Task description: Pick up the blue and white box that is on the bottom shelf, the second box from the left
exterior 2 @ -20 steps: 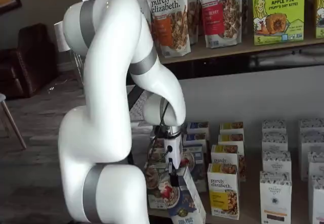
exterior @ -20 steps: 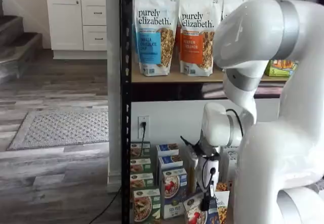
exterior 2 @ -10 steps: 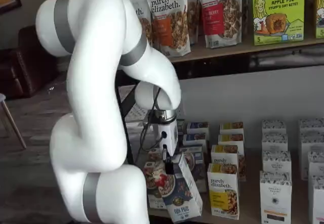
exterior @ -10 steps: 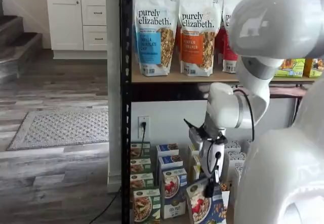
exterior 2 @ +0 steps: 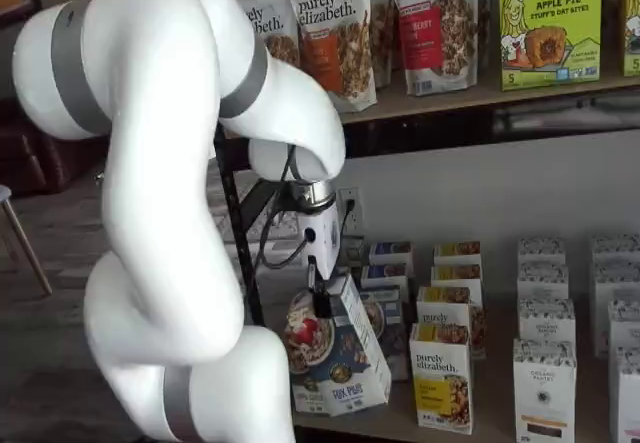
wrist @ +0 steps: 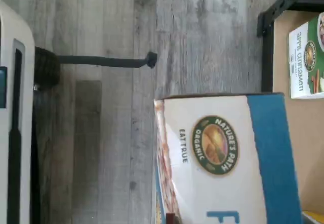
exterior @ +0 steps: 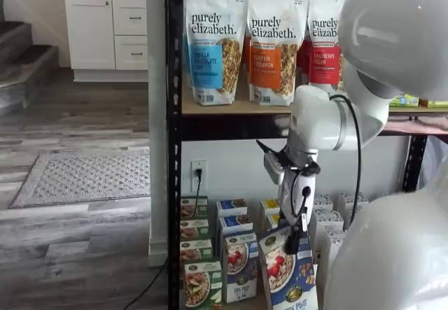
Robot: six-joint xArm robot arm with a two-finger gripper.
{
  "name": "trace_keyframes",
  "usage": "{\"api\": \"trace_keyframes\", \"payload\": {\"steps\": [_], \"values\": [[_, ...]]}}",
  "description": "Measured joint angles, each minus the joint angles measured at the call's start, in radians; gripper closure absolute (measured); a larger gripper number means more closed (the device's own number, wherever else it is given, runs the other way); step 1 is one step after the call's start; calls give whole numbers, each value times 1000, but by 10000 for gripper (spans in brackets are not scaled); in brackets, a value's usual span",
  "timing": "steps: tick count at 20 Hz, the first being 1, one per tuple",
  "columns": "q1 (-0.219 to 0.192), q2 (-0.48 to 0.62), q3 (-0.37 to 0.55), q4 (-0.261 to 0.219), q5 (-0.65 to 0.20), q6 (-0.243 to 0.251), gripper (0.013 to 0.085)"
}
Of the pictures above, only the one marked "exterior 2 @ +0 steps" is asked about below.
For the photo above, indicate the wooden leg chair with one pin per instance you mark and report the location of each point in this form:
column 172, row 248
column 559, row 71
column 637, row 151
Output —
column 20, row 243

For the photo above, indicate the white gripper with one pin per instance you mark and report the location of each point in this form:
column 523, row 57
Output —
column 322, row 243

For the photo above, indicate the blue label granola bag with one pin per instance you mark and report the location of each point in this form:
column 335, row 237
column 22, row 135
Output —
column 270, row 23

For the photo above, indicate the orange label granola bag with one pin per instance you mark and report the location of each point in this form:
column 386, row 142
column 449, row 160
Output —
column 335, row 43

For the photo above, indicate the red label granola bag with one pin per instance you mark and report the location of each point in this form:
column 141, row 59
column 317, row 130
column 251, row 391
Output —
column 435, row 33

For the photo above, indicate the green Bobo's apple pie box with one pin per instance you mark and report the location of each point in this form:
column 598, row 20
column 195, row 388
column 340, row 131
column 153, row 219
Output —
column 550, row 28

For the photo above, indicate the yellow Bobo's box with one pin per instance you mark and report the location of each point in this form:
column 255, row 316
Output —
column 632, row 23

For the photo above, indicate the white organic pantry box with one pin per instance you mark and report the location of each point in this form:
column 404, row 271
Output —
column 615, row 249
column 625, row 323
column 542, row 280
column 546, row 320
column 615, row 283
column 627, row 398
column 544, row 393
column 541, row 250

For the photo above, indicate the yellow purely elizabeth box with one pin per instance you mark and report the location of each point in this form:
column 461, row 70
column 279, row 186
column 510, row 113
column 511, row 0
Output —
column 456, row 275
column 442, row 383
column 445, row 308
column 457, row 252

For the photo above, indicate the blue white Flax Plus box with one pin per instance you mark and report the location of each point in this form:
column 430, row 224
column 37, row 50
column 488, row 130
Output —
column 350, row 363
column 392, row 328
column 390, row 252
column 387, row 275

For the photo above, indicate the grey patterned door mat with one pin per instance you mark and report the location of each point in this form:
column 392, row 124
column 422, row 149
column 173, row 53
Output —
column 290, row 224

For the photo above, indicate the white wall outlet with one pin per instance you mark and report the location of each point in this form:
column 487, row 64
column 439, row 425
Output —
column 352, row 218

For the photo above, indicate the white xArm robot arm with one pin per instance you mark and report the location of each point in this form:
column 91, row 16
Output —
column 150, row 163

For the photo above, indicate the dark brown sofa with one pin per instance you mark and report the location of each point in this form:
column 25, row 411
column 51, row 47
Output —
column 45, row 153

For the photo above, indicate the black metal shelving rack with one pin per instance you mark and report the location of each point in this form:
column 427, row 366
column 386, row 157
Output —
column 450, row 133

